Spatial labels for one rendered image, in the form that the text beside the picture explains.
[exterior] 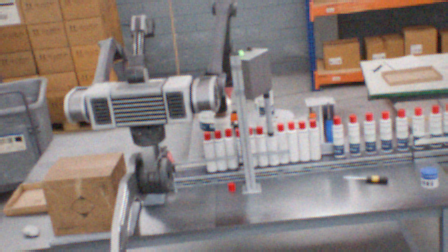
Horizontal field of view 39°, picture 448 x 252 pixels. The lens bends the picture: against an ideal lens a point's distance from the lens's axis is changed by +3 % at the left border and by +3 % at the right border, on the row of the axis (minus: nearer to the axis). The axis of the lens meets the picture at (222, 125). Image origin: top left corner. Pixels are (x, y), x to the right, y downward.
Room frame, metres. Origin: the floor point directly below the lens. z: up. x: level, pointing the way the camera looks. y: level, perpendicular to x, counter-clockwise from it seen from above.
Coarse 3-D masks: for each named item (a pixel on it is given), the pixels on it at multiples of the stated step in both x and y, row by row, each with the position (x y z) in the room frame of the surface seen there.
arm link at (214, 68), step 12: (216, 0) 2.61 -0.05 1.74; (228, 0) 2.60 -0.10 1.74; (216, 12) 2.59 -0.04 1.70; (228, 12) 2.59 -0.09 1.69; (216, 24) 2.56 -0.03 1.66; (216, 36) 2.53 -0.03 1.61; (216, 48) 2.50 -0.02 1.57; (216, 60) 2.47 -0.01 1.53; (204, 72) 2.46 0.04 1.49; (216, 72) 2.44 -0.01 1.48
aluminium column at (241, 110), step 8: (232, 56) 2.62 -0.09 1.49; (232, 64) 2.62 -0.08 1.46; (232, 72) 2.62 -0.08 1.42; (240, 72) 2.62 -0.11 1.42; (240, 80) 2.62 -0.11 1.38; (240, 88) 2.62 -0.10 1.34; (240, 96) 2.63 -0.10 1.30; (240, 104) 2.63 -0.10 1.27; (240, 112) 2.62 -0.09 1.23; (240, 120) 2.62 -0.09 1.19; (240, 128) 2.62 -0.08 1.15; (248, 128) 2.62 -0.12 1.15; (240, 136) 2.62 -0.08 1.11; (248, 136) 2.62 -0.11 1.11; (248, 144) 2.62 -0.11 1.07; (248, 152) 2.62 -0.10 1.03; (248, 160) 2.63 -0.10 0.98; (248, 168) 2.63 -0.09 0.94; (248, 176) 2.62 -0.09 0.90; (248, 184) 2.62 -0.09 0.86
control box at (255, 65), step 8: (256, 48) 2.77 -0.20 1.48; (240, 56) 2.67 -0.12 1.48; (248, 56) 2.65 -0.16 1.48; (256, 56) 2.65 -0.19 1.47; (264, 56) 2.70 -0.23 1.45; (248, 64) 2.60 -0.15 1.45; (256, 64) 2.64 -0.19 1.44; (264, 64) 2.69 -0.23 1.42; (248, 72) 2.60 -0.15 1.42; (256, 72) 2.64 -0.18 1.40; (264, 72) 2.69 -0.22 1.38; (248, 80) 2.61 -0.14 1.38; (256, 80) 2.63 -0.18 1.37; (264, 80) 2.68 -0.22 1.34; (248, 88) 2.61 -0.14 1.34; (256, 88) 2.63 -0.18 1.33; (264, 88) 2.68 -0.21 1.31; (248, 96) 2.61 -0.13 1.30; (256, 96) 2.62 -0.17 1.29
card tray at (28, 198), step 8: (24, 184) 2.98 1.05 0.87; (32, 184) 2.97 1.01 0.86; (40, 184) 2.97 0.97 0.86; (16, 192) 2.90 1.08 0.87; (24, 192) 2.95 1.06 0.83; (32, 192) 2.94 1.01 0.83; (40, 192) 2.93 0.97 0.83; (16, 200) 2.87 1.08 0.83; (24, 200) 2.86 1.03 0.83; (32, 200) 2.85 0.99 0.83; (40, 200) 2.83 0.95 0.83; (8, 208) 2.73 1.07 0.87; (16, 208) 2.72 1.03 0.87; (24, 208) 2.72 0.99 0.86; (32, 208) 2.71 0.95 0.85; (40, 208) 2.71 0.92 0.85
